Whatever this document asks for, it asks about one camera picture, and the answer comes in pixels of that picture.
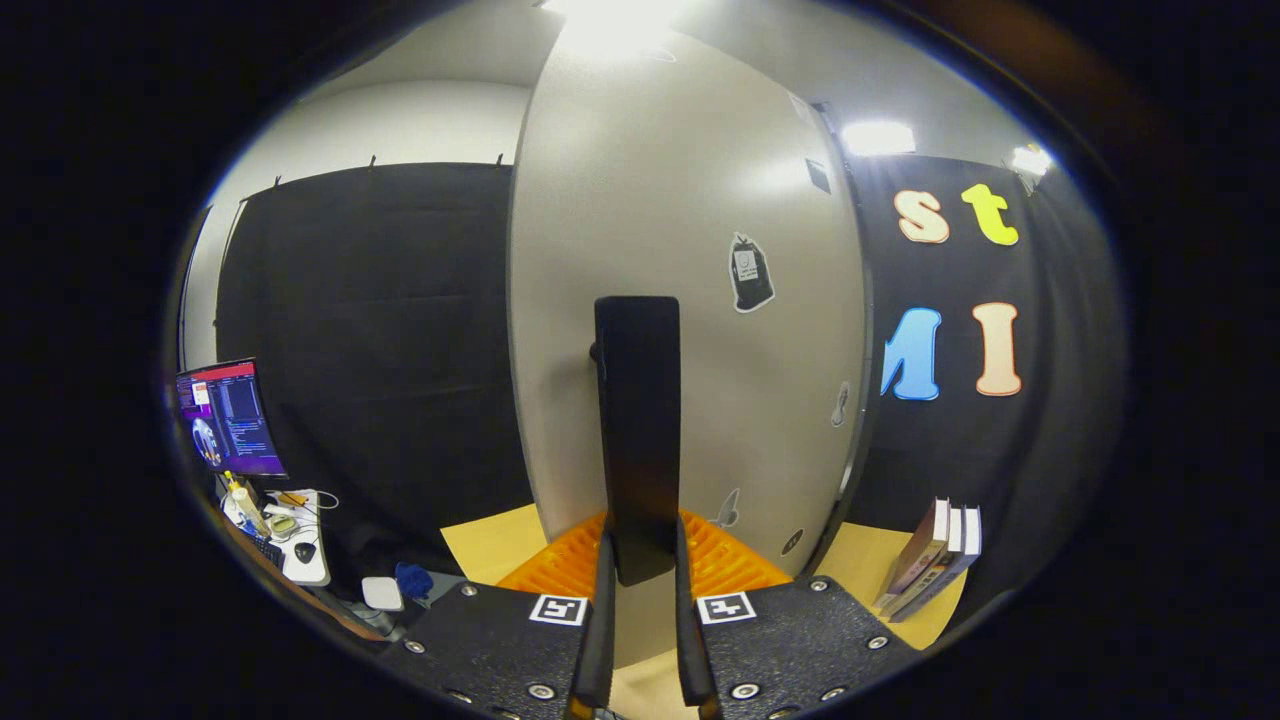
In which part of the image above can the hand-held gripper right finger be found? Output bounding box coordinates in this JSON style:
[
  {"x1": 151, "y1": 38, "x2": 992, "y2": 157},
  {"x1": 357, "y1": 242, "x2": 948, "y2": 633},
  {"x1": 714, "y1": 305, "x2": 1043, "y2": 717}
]
[{"x1": 673, "y1": 510, "x2": 923, "y2": 720}]

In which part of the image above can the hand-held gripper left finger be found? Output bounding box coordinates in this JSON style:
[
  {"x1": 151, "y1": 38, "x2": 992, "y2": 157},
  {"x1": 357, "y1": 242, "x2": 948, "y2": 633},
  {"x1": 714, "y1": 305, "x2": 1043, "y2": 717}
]
[{"x1": 372, "y1": 512, "x2": 618, "y2": 720}]

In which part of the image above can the black door handle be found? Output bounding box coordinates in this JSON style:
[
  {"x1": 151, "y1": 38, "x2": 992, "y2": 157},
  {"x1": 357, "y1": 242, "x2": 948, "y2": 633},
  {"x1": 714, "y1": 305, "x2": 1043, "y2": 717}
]
[{"x1": 590, "y1": 296, "x2": 683, "y2": 588}]

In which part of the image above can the beige cabinet door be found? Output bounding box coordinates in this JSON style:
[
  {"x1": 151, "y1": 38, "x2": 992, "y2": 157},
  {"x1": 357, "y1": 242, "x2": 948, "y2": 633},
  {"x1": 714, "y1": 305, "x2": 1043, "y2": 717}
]
[{"x1": 507, "y1": 20, "x2": 867, "y2": 669}]

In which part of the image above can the white desk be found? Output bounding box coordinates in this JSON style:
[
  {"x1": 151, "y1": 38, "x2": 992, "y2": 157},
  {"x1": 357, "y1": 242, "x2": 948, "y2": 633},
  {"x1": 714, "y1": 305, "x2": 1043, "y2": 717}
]
[{"x1": 220, "y1": 488, "x2": 331, "y2": 587}]

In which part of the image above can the dark blue cover book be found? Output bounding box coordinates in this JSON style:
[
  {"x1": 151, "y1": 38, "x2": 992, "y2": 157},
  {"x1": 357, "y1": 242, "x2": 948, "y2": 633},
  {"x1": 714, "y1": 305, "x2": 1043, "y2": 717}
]
[{"x1": 895, "y1": 506, "x2": 984, "y2": 624}]

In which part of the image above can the bottle with yellow cap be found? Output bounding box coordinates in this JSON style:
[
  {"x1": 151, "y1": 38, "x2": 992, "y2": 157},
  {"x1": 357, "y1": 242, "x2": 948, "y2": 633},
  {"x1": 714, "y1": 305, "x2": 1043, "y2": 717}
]
[{"x1": 225, "y1": 472, "x2": 271, "y2": 536}]

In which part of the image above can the computer monitor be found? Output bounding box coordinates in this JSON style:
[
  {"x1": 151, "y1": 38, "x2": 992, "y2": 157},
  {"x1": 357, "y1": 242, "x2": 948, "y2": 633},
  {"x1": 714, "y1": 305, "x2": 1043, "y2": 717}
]
[{"x1": 176, "y1": 358, "x2": 289, "y2": 479}]

